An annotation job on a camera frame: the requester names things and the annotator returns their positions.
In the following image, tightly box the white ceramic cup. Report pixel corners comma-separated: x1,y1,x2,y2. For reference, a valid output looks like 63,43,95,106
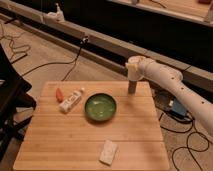
125,56,144,81

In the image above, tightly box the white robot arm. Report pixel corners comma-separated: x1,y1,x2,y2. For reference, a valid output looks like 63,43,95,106
139,57,213,137

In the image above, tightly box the green bowl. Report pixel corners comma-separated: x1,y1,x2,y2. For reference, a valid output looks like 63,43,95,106
84,93,117,122

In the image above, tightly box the white tube bottle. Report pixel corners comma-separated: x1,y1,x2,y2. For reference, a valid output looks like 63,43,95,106
59,88,85,113

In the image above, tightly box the wooden table board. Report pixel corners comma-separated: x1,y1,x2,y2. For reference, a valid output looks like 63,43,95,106
13,81,170,171

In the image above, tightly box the orange carrot toy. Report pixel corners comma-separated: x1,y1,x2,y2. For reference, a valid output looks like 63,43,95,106
56,88,64,103

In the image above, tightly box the white sponge block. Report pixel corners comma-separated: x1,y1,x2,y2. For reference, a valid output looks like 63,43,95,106
99,140,118,165

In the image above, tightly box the blue box on floor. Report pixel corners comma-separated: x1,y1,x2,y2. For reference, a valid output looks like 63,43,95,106
169,99,187,118

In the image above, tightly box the black chair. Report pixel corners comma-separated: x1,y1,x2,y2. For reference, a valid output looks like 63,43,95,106
0,44,36,162

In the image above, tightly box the black floor cable left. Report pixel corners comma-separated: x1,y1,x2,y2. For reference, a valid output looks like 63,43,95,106
0,20,90,82

